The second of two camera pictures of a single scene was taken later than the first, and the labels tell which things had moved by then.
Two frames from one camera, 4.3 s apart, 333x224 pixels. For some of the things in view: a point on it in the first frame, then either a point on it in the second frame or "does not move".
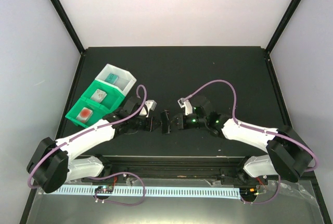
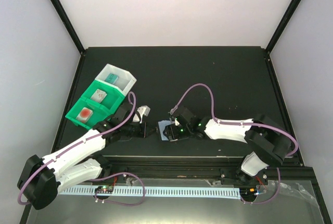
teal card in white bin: x=111 y=78 does not move
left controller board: x=104 y=189 does not move
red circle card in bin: x=85 y=115 does not move
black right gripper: x=178 y=126 -> x=175 y=135
